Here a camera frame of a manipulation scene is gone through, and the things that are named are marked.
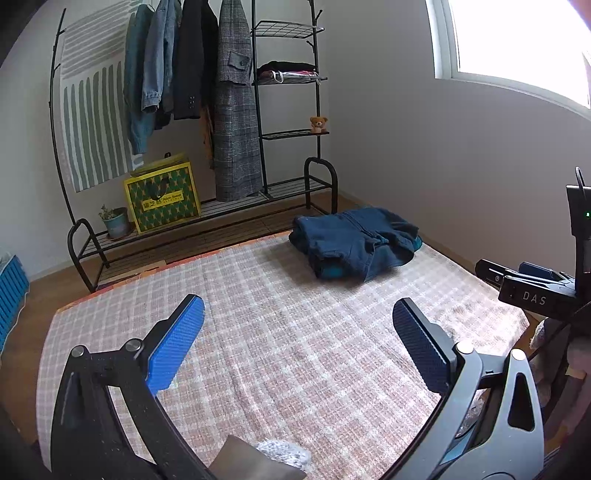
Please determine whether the teal plaid fleece jacket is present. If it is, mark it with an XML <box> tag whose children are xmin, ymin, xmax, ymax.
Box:
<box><xmin>288</xmin><ymin>207</ymin><xmax>423</xmax><ymax>283</ymax></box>

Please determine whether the black coat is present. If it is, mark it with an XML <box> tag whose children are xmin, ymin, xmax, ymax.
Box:
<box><xmin>154</xmin><ymin>0</ymin><xmax>219</xmax><ymax>130</ymax></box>

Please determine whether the blue denim jacket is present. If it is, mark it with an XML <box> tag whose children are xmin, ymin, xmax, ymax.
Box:
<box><xmin>141</xmin><ymin>0</ymin><xmax>183</xmax><ymax>114</ymax></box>

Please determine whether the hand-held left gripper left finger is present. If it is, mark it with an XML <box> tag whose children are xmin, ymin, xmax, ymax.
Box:
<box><xmin>48</xmin><ymin>293</ymin><xmax>218</xmax><ymax>480</ymax></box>

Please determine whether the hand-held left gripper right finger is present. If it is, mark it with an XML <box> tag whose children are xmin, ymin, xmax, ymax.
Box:
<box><xmin>385</xmin><ymin>298</ymin><xmax>548</xmax><ymax>480</ymax></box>

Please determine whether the grey cloth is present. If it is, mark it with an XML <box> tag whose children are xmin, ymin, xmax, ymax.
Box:
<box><xmin>210</xmin><ymin>436</ymin><xmax>308</xmax><ymax>480</ymax></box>

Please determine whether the person's right hand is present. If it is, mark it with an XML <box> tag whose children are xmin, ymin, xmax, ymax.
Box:
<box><xmin>530</xmin><ymin>318</ymin><xmax>591</xmax><ymax>384</ymax></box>

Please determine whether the pink plaid blanket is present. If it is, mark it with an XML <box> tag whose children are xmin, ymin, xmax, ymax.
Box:
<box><xmin>36</xmin><ymin>233</ymin><xmax>531</xmax><ymax>480</ymax></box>

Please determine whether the black metal clothes rack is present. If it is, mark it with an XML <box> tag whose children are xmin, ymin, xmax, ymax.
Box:
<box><xmin>48</xmin><ymin>0</ymin><xmax>340</xmax><ymax>294</ymax></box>

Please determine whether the person's left hand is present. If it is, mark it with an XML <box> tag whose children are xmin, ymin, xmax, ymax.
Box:
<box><xmin>255</xmin><ymin>438</ymin><xmax>311</xmax><ymax>468</ymax></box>

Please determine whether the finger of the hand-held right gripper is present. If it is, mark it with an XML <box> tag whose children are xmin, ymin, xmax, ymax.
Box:
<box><xmin>498</xmin><ymin>275</ymin><xmax>578</xmax><ymax>320</ymax></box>
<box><xmin>475</xmin><ymin>258</ymin><xmax>575</xmax><ymax>289</ymax></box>

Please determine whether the folded clothes stack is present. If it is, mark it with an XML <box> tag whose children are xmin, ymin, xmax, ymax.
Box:
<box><xmin>256</xmin><ymin>60</ymin><xmax>319</xmax><ymax>85</ymax></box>

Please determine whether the window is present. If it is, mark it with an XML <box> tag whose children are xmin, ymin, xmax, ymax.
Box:
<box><xmin>425</xmin><ymin>0</ymin><xmax>591</xmax><ymax>109</ymax></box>

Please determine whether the potted succulent plant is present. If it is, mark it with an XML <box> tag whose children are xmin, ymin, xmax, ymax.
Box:
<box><xmin>98</xmin><ymin>204</ymin><xmax>131</xmax><ymax>240</ymax></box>

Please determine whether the grey checked coat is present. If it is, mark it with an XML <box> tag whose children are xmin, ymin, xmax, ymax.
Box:
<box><xmin>213</xmin><ymin>0</ymin><xmax>264</xmax><ymax>202</ymax></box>

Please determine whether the blue slatted panel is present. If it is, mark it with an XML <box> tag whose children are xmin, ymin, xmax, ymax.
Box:
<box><xmin>0</xmin><ymin>254</ymin><xmax>31</xmax><ymax>352</ymax></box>

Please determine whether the yellow green patterned bag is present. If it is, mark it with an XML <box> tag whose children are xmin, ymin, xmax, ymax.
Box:
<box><xmin>123</xmin><ymin>152</ymin><xmax>202</xmax><ymax>234</ymax></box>

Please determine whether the teal denim shirt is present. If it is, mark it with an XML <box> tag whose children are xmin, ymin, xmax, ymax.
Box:
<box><xmin>124</xmin><ymin>4</ymin><xmax>158</xmax><ymax>155</ymax></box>

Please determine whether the grey striped wall hanging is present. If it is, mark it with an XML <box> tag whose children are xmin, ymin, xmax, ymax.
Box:
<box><xmin>58</xmin><ymin>0</ymin><xmax>153</xmax><ymax>192</ymax></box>

